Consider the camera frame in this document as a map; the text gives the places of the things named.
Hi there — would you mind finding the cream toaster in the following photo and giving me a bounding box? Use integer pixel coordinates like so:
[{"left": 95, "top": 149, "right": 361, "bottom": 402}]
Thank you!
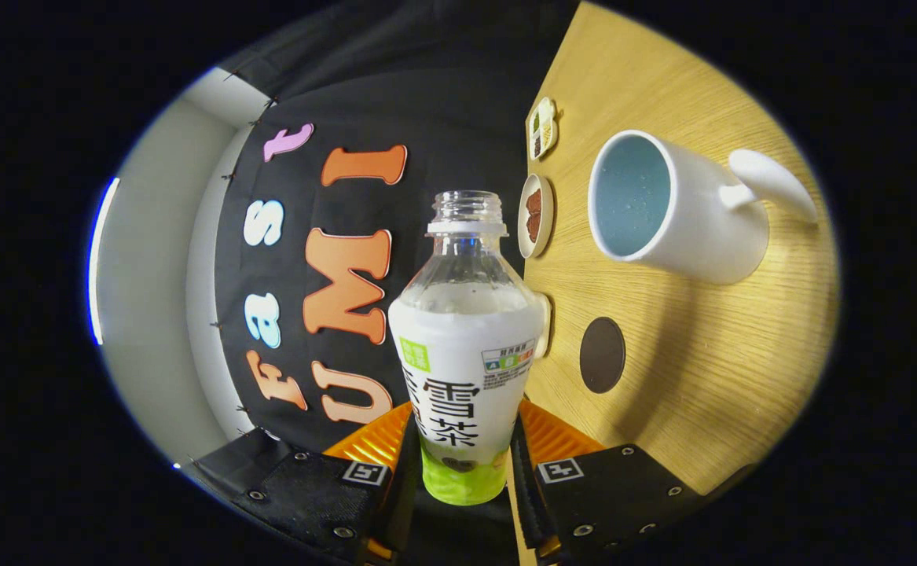
[{"left": 533, "top": 292, "right": 553, "bottom": 361}]

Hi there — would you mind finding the white divided condiment tray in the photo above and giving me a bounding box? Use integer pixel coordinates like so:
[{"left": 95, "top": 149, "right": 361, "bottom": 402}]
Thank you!
[{"left": 526, "top": 97, "right": 559, "bottom": 161}]

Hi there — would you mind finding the dark round coaster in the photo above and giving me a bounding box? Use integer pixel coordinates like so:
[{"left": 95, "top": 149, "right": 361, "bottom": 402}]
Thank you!
[{"left": 579, "top": 317, "right": 627, "bottom": 395}]

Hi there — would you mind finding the white cup blue inside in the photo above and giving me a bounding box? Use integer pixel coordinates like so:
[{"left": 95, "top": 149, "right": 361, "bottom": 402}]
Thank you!
[{"left": 588, "top": 130, "right": 819, "bottom": 285}]

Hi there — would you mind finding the wooden table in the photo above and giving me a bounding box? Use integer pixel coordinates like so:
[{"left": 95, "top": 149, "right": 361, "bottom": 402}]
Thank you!
[{"left": 505, "top": 0, "right": 840, "bottom": 496}]

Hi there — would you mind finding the clear juice bottle white label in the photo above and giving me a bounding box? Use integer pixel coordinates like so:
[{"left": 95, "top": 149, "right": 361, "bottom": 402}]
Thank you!
[{"left": 388, "top": 190, "right": 547, "bottom": 506}]

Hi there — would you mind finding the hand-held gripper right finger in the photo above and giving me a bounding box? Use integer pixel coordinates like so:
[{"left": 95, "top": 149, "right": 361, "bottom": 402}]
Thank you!
[{"left": 509, "top": 397, "right": 710, "bottom": 566}]

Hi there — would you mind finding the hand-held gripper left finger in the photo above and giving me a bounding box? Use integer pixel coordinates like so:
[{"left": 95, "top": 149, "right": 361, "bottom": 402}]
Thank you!
[{"left": 183, "top": 401, "right": 421, "bottom": 566}]

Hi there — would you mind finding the white round plate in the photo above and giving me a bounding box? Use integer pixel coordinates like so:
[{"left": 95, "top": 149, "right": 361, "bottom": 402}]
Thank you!
[{"left": 518, "top": 174, "right": 556, "bottom": 259}]

